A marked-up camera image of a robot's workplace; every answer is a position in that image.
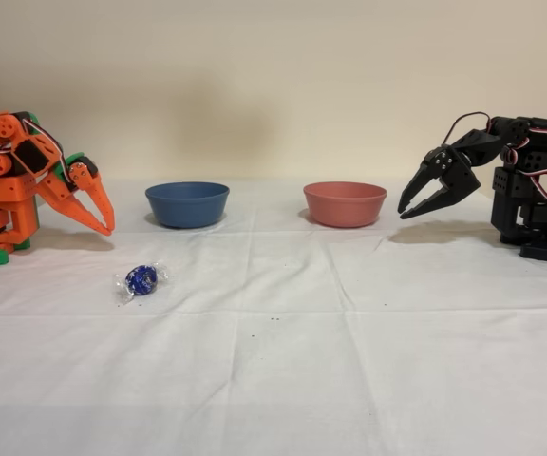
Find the black arm servo cable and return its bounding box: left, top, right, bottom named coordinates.
left=443, top=111, right=493, bottom=146

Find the blue bowl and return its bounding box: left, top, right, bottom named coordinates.
left=144, top=181, right=231, bottom=229

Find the white tablecloth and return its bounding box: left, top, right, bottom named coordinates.
left=0, top=179, right=547, bottom=456

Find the pink bowl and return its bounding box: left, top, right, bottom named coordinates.
left=302, top=181, right=388, bottom=228

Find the orange arm servo cable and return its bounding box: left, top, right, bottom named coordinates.
left=22, top=118, right=74, bottom=187

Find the blue candy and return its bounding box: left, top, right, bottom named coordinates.
left=113, top=259, right=170, bottom=303

